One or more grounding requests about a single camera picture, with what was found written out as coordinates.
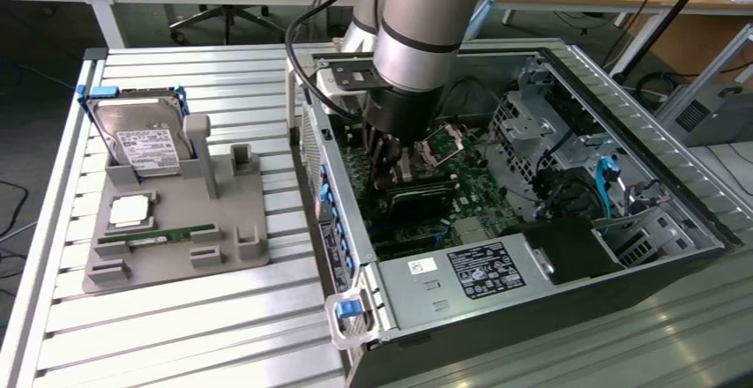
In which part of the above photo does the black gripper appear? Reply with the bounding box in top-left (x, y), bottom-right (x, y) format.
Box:
top-left (361, 84), bottom-right (446, 149)

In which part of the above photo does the metal socket cover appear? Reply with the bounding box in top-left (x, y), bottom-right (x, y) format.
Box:
top-left (417, 123), bottom-right (473, 167)

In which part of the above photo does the green Dell motherboard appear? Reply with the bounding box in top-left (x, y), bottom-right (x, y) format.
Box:
top-left (338, 114), bottom-right (514, 262)

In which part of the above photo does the metal disk bay cage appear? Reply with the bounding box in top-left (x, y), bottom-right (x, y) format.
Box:
top-left (489, 87), bottom-right (593, 175)

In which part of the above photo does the long black expansion slot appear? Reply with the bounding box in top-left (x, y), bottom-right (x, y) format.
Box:
top-left (374, 234), bottom-right (441, 250)

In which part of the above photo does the silver chipset heatsink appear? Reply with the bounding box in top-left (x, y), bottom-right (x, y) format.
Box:
top-left (451, 218), bottom-right (502, 247)

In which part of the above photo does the black office chair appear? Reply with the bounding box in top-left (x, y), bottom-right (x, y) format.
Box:
top-left (168, 3), bottom-right (291, 46)

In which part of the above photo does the grey power supply unit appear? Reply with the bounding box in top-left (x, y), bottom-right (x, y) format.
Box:
top-left (375, 231), bottom-right (559, 335)

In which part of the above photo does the black plastic cover block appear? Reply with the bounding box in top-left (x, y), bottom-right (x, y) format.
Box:
top-left (503, 216), bottom-right (629, 287)

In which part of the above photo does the grey parts rack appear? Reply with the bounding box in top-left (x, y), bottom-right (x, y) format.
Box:
top-left (82, 112), bottom-right (272, 295)

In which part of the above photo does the hard disk with blue rails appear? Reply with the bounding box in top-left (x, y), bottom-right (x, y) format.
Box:
top-left (75, 84), bottom-right (200, 179)

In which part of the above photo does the grey metal disk bay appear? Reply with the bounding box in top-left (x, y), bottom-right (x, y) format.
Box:
top-left (590, 205), bottom-right (705, 269)

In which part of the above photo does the green RAM stick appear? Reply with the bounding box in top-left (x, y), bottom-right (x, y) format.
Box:
top-left (96, 223), bottom-right (216, 247)

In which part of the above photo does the black stand pole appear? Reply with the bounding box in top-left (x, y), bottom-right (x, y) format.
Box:
top-left (610, 0), bottom-right (722, 81)

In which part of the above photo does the silver CPU chip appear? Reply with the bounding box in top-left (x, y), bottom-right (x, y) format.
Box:
top-left (108, 194), bottom-right (154, 227)

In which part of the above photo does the black open PC case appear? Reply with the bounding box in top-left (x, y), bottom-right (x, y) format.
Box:
top-left (286, 45), bottom-right (744, 388)

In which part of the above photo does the grey computer tower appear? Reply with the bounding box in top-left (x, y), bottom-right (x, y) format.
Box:
top-left (656, 83), bottom-right (753, 147)

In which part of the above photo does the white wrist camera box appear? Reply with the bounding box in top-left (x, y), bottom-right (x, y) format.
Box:
top-left (315, 62), bottom-right (394, 114)

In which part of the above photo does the black looped wire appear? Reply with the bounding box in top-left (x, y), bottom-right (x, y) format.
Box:
top-left (446, 77), bottom-right (502, 127)

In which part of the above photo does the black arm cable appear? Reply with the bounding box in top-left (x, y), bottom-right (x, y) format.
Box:
top-left (284, 0), bottom-right (390, 123)

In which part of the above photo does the black wire bundle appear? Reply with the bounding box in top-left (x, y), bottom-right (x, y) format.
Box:
top-left (531, 165), bottom-right (610, 224)

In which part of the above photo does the blue SATA wire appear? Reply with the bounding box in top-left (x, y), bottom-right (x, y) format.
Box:
top-left (594, 154), bottom-right (624, 220)

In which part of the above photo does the grey aluminium frame rail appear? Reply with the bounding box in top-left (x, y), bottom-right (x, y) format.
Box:
top-left (652, 24), bottom-right (753, 118)

